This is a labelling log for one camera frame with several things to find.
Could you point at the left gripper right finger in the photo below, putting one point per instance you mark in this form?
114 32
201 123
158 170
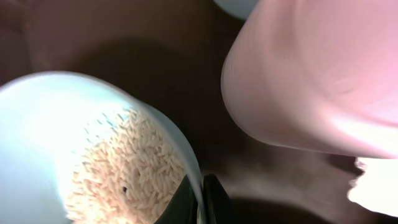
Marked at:
218 204

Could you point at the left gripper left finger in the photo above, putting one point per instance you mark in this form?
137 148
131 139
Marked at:
183 206

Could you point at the pile of white rice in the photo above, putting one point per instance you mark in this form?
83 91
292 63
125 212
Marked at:
127 173

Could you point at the light blue bowl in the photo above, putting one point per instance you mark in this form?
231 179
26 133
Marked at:
47 119

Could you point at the brown serving tray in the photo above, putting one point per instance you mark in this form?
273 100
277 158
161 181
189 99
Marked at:
169 54

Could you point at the crumpled white tissue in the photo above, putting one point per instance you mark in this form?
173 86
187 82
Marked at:
376 188

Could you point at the pink cup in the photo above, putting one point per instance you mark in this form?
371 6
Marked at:
317 75

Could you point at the light blue cup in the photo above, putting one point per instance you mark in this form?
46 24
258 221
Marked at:
240 9

